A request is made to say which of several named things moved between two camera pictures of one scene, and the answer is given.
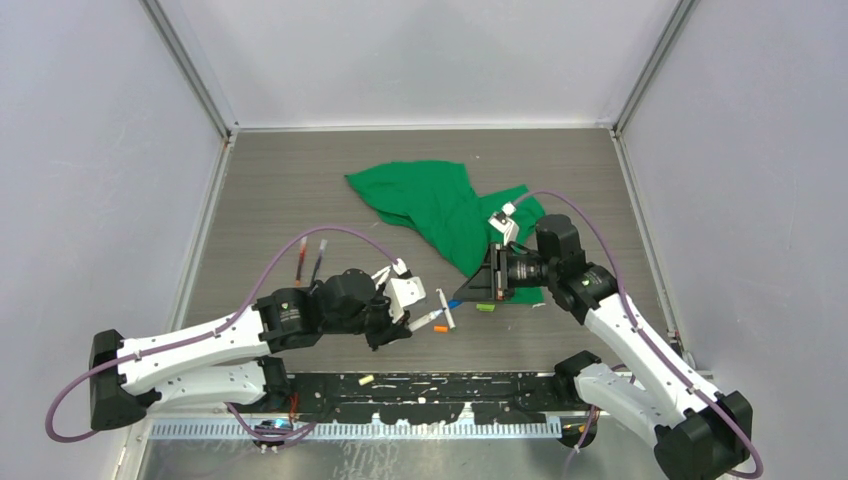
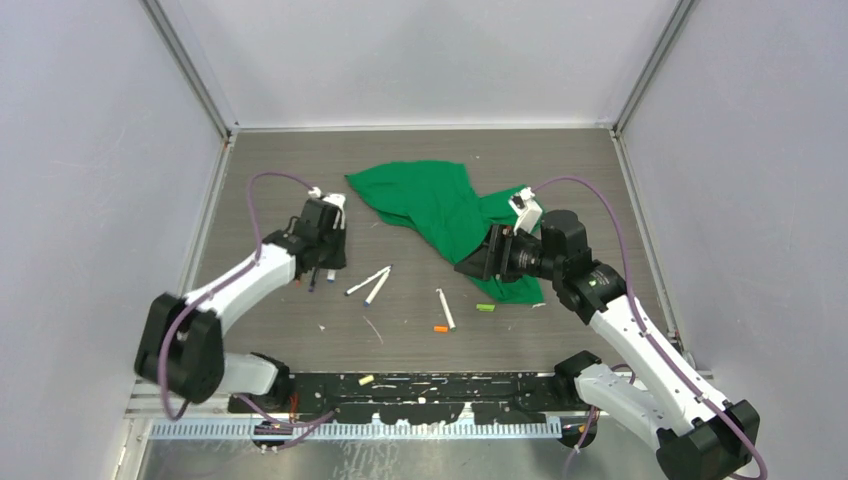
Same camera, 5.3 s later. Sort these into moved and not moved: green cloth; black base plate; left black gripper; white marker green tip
Moved: left black gripper
Not moved: white marker green tip; black base plate; green cloth
